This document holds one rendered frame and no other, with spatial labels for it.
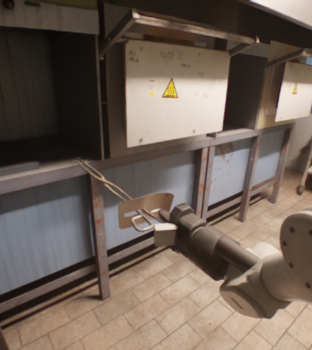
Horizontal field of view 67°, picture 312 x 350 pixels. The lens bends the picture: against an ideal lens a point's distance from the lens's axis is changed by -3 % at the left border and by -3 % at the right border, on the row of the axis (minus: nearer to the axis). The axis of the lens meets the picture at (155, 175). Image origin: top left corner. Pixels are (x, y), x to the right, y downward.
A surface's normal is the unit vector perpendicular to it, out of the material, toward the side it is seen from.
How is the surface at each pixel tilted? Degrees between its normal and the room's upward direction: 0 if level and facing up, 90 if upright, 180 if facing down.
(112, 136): 90
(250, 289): 68
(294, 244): 101
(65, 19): 90
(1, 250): 90
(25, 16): 90
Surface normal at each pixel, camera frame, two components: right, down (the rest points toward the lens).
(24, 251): 0.61, 0.32
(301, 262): -0.93, 0.29
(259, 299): -0.45, 0.11
